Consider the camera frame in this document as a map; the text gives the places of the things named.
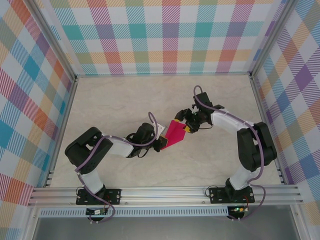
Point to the magenta cloth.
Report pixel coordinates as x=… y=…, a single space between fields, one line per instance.
x=175 y=135

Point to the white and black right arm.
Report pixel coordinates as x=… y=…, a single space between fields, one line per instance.
x=250 y=150

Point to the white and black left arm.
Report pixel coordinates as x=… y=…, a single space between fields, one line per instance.
x=75 y=150

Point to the grey metal panel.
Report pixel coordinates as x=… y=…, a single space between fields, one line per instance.
x=162 y=230

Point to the small circuit board with green light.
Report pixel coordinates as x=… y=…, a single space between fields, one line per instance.
x=238 y=209

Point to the thin aluminium rail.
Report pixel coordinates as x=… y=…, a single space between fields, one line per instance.
x=162 y=75

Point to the long aluminium frame rail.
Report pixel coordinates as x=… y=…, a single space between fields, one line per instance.
x=162 y=196

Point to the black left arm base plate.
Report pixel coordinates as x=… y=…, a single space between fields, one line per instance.
x=115 y=195

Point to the aluminium side rail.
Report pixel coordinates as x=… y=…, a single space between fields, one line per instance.
x=62 y=130
x=268 y=130

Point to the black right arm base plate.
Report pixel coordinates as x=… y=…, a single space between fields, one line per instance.
x=216 y=195

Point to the aluminium frame post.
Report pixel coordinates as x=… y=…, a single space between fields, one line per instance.
x=55 y=42
x=272 y=37

